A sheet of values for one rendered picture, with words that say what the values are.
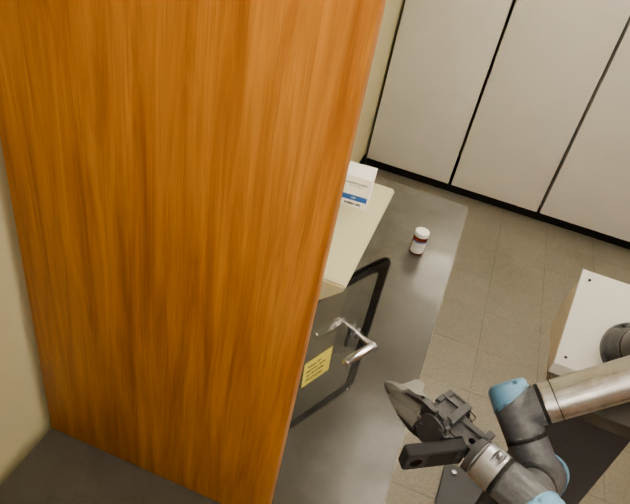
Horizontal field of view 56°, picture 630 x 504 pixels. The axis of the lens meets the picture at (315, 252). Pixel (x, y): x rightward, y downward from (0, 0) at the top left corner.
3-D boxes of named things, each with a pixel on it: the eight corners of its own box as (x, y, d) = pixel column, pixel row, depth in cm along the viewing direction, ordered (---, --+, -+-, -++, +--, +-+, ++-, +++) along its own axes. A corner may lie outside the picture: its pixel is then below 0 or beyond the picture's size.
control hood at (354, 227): (265, 310, 96) (272, 262, 89) (329, 212, 121) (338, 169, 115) (332, 335, 94) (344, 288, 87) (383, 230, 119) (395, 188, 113)
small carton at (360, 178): (337, 202, 105) (344, 173, 102) (344, 189, 109) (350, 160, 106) (364, 210, 105) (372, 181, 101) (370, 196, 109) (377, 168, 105)
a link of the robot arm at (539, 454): (555, 428, 113) (538, 442, 104) (579, 488, 110) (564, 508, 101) (516, 437, 117) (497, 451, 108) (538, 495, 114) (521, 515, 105)
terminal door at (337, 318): (247, 454, 122) (270, 315, 98) (349, 385, 141) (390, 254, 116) (249, 457, 122) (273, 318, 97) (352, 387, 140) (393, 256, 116)
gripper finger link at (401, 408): (396, 382, 120) (432, 412, 115) (377, 396, 116) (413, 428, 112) (400, 371, 118) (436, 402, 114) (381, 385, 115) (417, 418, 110)
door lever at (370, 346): (328, 354, 121) (330, 345, 119) (360, 335, 126) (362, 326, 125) (347, 371, 118) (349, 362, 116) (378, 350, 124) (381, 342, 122)
